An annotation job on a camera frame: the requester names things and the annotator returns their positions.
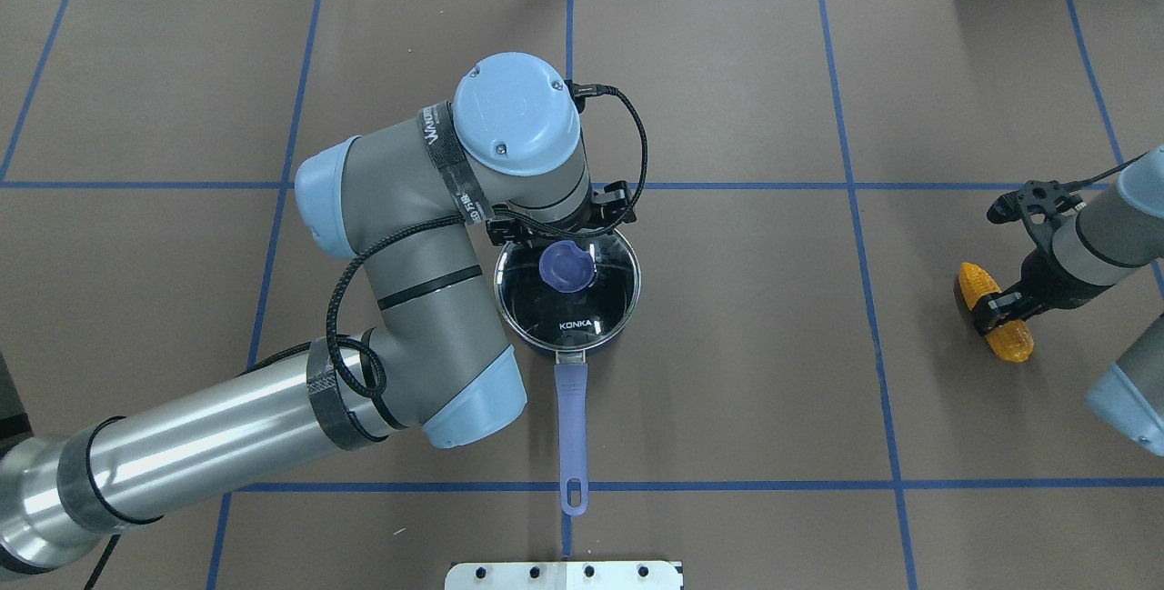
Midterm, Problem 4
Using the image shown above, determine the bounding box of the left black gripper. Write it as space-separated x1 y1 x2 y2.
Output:
487 180 637 246

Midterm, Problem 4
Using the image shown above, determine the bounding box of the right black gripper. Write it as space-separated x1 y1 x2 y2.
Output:
971 178 1085 337

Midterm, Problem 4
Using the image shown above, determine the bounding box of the yellow corn cob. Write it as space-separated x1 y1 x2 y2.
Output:
956 262 1035 364

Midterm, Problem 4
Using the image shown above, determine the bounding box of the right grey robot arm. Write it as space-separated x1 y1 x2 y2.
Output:
957 148 1163 455

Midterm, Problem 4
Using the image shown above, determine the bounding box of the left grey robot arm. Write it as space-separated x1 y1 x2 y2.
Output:
3 52 650 582

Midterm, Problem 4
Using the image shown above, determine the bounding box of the dark blue saucepan purple handle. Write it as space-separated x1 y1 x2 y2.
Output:
494 228 643 517

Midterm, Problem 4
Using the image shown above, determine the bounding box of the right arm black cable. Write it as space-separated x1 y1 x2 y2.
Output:
1064 152 1149 193

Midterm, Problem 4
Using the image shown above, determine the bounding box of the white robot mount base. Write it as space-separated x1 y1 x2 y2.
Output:
443 560 686 589

